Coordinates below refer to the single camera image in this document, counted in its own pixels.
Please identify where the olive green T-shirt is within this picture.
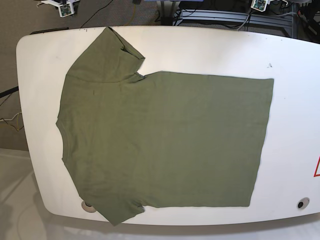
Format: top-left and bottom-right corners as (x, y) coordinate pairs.
(56, 27), (274, 225)

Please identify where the red triangle sticker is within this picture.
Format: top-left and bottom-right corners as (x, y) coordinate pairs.
(313, 158), (320, 177)

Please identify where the left table cable grommet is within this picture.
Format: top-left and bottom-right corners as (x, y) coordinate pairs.
(81, 201), (97, 213)

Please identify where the table cable grommet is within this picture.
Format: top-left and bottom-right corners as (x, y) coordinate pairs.
(297, 197), (310, 210)
(81, 201), (97, 213)

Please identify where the yellow cable on floor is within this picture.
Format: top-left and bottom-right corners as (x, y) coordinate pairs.
(124, 0), (137, 27)

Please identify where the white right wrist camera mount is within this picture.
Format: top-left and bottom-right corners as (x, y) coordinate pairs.
(39, 0), (80, 18)

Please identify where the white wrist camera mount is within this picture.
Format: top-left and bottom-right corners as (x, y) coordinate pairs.
(250, 0), (289, 12)
(39, 0), (80, 18)

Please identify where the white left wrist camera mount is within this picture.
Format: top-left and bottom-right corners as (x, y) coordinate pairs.
(250, 0), (289, 12)

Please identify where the aluminium frame rail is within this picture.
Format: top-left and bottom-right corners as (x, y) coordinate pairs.
(180, 9), (298, 39)

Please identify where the right table cable grommet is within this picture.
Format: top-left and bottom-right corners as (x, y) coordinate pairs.
(297, 197), (310, 210)

